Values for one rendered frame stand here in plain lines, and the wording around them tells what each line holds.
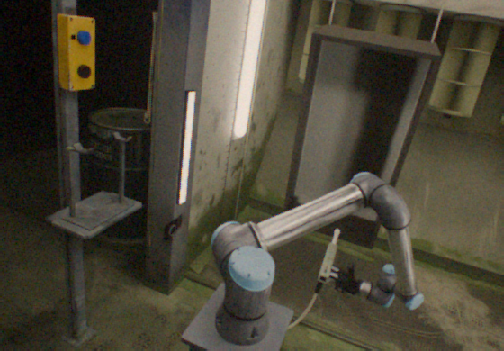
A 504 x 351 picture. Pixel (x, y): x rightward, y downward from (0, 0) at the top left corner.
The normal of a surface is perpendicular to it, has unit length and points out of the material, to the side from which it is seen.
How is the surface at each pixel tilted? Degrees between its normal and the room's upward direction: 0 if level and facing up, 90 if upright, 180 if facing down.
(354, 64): 102
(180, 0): 90
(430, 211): 57
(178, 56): 90
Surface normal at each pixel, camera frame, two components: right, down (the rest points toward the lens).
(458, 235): -0.20, -0.27
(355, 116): -0.36, 0.46
